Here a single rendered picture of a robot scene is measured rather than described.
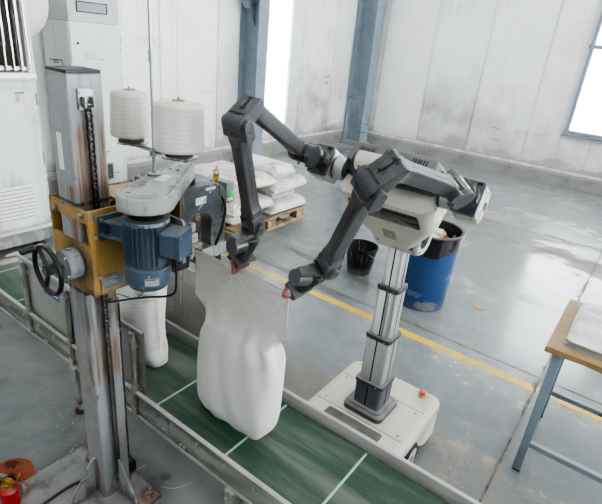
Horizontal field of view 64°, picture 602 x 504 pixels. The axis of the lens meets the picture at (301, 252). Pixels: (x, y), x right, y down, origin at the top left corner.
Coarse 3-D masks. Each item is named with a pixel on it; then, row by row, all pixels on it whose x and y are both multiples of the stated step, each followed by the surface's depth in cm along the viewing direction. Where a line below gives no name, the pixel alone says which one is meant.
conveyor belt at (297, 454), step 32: (0, 288) 290; (192, 352) 250; (160, 384) 225; (192, 384) 227; (192, 416) 209; (288, 416) 214; (224, 448) 194; (256, 448) 196; (288, 448) 197; (320, 448) 199; (352, 448) 200; (288, 480) 183; (320, 480) 184; (352, 480) 186; (384, 480) 187
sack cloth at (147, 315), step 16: (128, 288) 222; (128, 304) 223; (144, 304) 222; (160, 304) 229; (128, 320) 226; (144, 320) 225; (160, 320) 233; (144, 336) 228; (160, 336) 236; (160, 352) 237
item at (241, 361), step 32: (224, 288) 193; (256, 288) 181; (224, 320) 194; (256, 320) 186; (224, 352) 191; (256, 352) 184; (224, 384) 196; (256, 384) 187; (224, 416) 205; (256, 416) 192
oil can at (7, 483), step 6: (0, 474) 199; (6, 474) 199; (18, 474) 192; (6, 480) 198; (12, 480) 199; (0, 486) 199; (6, 486) 197; (12, 486) 199; (18, 486) 202; (0, 492) 198; (6, 492) 197; (12, 492) 199; (18, 492) 202; (0, 498) 199; (6, 498) 198; (12, 498) 199; (18, 498) 202
